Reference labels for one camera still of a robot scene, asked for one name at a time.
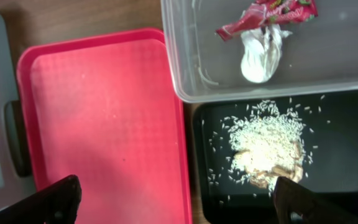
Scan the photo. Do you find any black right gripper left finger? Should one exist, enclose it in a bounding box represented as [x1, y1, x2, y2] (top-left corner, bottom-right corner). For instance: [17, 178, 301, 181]
[0, 175, 82, 224]

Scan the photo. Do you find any clear plastic waste bin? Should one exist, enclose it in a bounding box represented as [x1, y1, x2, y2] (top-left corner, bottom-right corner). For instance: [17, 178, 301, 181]
[161, 0, 358, 103]

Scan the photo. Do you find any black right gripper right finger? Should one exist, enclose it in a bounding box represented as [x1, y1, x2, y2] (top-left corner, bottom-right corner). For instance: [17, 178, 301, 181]
[273, 177, 358, 224]

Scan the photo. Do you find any crumpled white tissue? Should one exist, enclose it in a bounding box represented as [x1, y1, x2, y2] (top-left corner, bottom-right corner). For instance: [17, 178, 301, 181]
[241, 24, 293, 83]

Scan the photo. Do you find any red snack wrapper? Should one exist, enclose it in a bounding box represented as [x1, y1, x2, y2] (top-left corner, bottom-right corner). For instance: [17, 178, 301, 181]
[216, 0, 318, 41]

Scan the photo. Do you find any black food waste tray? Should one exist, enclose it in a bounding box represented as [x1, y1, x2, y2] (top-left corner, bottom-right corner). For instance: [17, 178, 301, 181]
[193, 90, 358, 223]

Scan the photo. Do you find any pile of rice waste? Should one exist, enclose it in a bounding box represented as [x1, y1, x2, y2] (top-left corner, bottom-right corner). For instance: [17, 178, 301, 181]
[200, 95, 332, 206]

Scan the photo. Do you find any red plastic tray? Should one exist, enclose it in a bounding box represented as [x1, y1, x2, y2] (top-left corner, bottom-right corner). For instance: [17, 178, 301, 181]
[17, 28, 192, 224]

